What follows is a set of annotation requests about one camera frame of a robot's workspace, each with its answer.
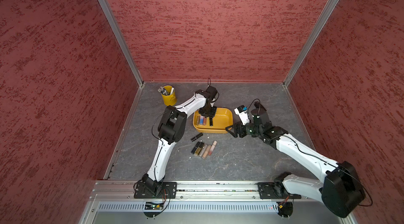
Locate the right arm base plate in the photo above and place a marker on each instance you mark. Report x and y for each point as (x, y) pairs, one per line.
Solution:
(274, 191)

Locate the yellow metal pen cup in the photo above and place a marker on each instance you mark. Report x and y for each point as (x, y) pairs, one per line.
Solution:
(170, 100)

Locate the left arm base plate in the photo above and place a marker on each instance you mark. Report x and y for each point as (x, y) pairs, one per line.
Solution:
(160, 191)

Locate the aluminium front rail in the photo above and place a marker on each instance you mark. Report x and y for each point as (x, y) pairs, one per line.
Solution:
(186, 190)

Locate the beige lipstick tube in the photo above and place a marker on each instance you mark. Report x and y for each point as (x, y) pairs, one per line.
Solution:
(205, 154)

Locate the right aluminium corner post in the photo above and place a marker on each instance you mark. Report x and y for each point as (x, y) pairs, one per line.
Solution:
(315, 32)

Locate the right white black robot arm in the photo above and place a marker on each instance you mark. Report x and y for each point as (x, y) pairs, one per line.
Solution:
(336, 185)

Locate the bronze gold lipstick tube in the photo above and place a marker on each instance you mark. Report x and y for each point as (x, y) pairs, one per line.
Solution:
(198, 120)

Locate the silver lipstick tube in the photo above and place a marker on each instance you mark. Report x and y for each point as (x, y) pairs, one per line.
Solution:
(203, 150)

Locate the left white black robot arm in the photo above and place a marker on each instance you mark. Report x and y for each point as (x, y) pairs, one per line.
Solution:
(171, 129)

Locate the pens in yellow cup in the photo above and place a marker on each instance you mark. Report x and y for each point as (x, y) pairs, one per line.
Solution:
(166, 90)

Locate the pink beige lip gloss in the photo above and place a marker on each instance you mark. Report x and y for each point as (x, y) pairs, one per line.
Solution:
(212, 148)

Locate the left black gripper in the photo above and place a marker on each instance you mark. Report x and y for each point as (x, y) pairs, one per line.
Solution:
(211, 114)

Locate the gold black square lipstick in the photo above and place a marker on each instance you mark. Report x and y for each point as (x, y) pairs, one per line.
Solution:
(200, 146)

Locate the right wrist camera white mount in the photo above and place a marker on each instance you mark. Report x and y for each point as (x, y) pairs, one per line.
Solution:
(242, 112)

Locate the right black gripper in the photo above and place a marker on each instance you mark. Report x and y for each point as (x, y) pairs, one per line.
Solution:
(235, 127)

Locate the left aluminium corner post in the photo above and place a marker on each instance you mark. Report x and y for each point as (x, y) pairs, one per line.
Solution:
(105, 6)

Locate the aluminium corner post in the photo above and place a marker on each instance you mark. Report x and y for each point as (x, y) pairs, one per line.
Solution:
(315, 32)
(105, 6)

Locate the yellow plastic storage box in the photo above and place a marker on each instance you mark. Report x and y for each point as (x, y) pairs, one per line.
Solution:
(222, 119)

